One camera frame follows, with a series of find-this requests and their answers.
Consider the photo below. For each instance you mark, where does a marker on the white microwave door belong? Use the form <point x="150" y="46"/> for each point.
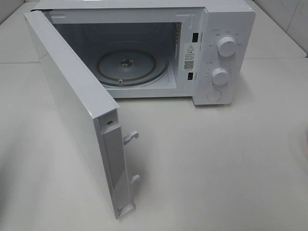
<point x="89" y="111"/>

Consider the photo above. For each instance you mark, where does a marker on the round door release button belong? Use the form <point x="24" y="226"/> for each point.
<point x="214" y="96"/>

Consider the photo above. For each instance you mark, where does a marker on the white timer knob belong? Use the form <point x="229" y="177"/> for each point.
<point x="219" y="76"/>

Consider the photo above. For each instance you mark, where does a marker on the glass microwave turntable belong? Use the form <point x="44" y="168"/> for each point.
<point x="130" y="67"/>

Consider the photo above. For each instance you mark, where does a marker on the white warning label sticker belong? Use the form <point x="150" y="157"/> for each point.
<point x="190" y="56"/>

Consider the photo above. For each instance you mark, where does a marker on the white microwave oven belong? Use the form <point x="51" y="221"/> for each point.
<point x="93" y="28"/>

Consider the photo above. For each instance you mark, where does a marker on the white upper power knob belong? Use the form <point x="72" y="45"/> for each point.
<point x="226" y="46"/>

